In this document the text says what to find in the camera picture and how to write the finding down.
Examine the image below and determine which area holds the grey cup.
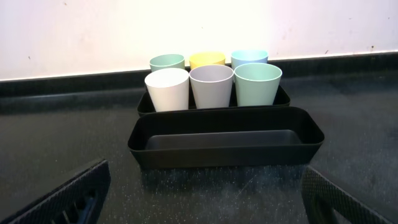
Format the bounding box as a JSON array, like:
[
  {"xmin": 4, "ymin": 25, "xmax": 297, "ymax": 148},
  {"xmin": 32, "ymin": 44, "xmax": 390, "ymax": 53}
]
[{"xmin": 188, "ymin": 64, "xmax": 234, "ymax": 110}]

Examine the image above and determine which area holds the black tray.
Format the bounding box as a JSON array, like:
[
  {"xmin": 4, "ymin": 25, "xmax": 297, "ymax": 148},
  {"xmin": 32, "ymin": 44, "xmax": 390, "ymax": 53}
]
[
  {"xmin": 136, "ymin": 83, "xmax": 292, "ymax": 118},
  {"xmin": 127, "ymin": 106, "xmax": 325, "ymax": 170}
]

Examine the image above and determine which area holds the white cup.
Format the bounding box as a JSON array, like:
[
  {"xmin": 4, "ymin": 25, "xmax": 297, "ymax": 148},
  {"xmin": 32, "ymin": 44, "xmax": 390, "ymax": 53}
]
[{"xmin": 144, "ymin": 67, "xmax": 190, "ymax": 113}]

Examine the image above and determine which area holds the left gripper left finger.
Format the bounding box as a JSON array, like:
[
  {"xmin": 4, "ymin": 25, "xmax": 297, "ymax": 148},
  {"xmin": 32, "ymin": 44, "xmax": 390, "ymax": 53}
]
[{"xmin": 0, "ymin": 159, "xmax": 112, "ymax": 224}]

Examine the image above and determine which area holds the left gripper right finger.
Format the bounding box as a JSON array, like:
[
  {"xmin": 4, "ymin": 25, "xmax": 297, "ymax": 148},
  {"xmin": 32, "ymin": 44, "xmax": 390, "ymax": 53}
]
[{"xmin": 300, "ymin": 166, "xmax": 393, "ymax": 224}]

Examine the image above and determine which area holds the blue cup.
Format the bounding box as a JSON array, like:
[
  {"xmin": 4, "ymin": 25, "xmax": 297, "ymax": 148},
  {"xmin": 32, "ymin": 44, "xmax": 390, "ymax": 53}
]
[{"xmin": 230, "ymin": 49, "xmax": 269, "ymax": 71}]

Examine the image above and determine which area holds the green cup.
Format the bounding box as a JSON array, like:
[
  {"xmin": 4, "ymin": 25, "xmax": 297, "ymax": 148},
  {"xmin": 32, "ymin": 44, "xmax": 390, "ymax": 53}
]
[
  {"xmin": 233, "ymin": 62, "xmax": 283, "ymax": 107},
  {"xmin": 149, "ymin": 54, "xmax": 186, "ymax": 73}
]

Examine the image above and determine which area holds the yellow cup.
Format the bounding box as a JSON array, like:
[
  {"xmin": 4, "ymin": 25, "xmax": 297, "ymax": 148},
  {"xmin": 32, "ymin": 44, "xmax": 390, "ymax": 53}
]
[{"xmin": 188, "ymin": 51, "xmax": 226, "ymax": 70}]

